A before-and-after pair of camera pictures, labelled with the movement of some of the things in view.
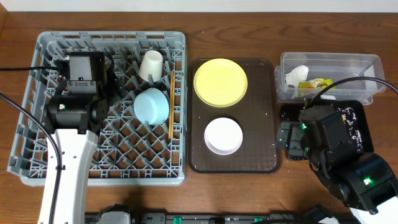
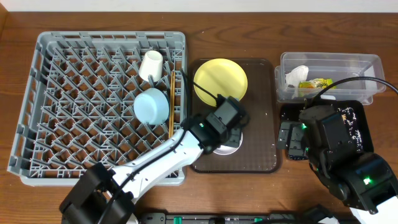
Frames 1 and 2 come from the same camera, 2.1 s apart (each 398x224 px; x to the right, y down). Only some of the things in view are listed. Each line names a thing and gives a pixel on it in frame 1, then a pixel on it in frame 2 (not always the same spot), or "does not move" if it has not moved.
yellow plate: (220, 83) does not move
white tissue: (299, 73) does not move
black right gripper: (296, 144) does not move
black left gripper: (109, 79) -> (234, 137)
